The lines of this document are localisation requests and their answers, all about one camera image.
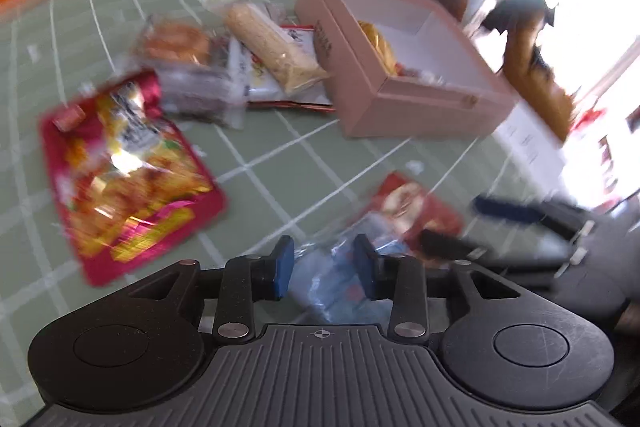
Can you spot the beige biscuit roll packet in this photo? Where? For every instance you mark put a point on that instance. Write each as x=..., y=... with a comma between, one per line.
x=293, y=68

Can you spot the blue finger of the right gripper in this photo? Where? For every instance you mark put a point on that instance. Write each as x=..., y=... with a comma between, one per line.
x=504, y=209
x=450, y=247

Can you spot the round cake clear packet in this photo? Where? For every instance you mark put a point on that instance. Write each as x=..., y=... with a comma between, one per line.
x=199, y=73

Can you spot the tan lounge chair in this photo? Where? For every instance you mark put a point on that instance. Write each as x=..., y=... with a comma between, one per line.
x=523, y=66

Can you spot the large red chicken snack pouch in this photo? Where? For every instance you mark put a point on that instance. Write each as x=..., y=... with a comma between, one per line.
x=127, y=185

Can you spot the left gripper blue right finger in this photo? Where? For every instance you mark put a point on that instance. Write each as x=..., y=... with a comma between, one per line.
x=402, y=280

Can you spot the pink cardboard box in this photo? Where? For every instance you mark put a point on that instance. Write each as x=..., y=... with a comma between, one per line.
x=443, y=89

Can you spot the yellow snack packet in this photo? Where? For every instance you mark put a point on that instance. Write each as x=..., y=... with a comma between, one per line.
x=381, y=46

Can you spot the small red snack packet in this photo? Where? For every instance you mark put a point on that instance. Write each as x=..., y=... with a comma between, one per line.
x=409, y=208

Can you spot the clear blue snack packet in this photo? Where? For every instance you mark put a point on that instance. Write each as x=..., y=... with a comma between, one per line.
x=325, y=281

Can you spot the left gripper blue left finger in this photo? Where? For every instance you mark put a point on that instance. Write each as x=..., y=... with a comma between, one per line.
x=247, y=280

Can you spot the green checkered tablecloth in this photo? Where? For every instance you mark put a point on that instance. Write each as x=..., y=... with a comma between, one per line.
x=284, y=172

